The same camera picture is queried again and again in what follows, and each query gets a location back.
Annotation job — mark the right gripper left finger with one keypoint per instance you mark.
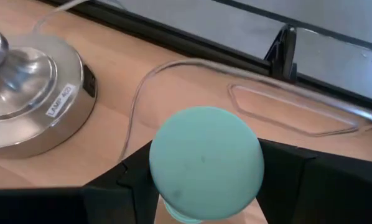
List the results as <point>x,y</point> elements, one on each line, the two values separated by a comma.
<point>80,205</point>

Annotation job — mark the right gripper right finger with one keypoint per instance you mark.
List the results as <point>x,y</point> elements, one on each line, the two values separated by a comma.
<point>329,193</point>

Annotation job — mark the silver lamp white shade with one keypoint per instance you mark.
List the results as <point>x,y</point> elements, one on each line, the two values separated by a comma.
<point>33,93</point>

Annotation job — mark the clear plastic tray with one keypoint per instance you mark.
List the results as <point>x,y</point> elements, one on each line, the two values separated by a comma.
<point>204,81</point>

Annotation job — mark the black frame clamp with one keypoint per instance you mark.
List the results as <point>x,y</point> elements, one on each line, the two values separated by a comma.
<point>282,53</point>

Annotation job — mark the black aluminium table frame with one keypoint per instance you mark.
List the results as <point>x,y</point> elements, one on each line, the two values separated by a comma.
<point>173,40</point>

